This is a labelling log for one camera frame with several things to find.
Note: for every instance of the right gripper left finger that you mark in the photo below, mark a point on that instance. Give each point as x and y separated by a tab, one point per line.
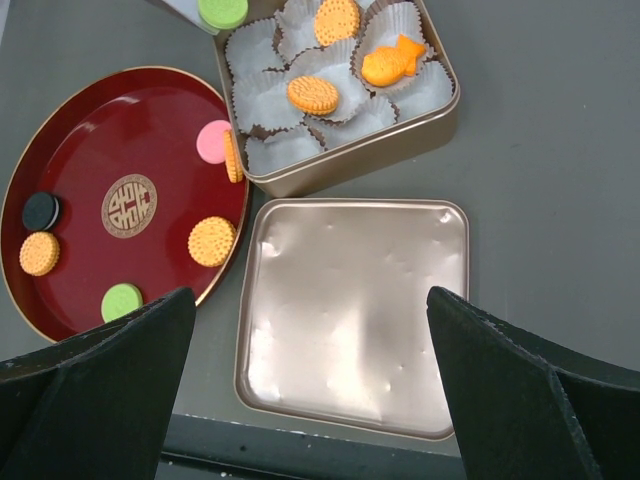
97	405

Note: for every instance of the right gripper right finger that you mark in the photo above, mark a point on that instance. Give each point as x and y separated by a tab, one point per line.
524	407

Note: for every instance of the orange fish-shaped cookie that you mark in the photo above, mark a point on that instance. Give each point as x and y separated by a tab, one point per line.
387	65

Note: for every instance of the orange round cookie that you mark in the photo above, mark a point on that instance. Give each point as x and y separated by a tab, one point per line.
39	253
211	240
313	95
336	20
232	158

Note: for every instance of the green round cookie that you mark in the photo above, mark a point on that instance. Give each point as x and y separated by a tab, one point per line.
223	14
120	300

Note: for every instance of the gold tin lid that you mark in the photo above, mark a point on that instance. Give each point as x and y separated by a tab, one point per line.
333	324

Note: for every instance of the black sandwich cookie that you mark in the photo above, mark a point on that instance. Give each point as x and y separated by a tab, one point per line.
41	211

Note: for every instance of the round red lacquer tray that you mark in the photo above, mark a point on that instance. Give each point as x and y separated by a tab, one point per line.
120	157

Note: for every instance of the pink round cookie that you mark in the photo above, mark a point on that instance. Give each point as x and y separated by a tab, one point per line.
210	141

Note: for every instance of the square gold cookie tin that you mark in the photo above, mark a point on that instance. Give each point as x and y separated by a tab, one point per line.
287	152

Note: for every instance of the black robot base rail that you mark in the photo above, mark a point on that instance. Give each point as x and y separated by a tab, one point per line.
200	448

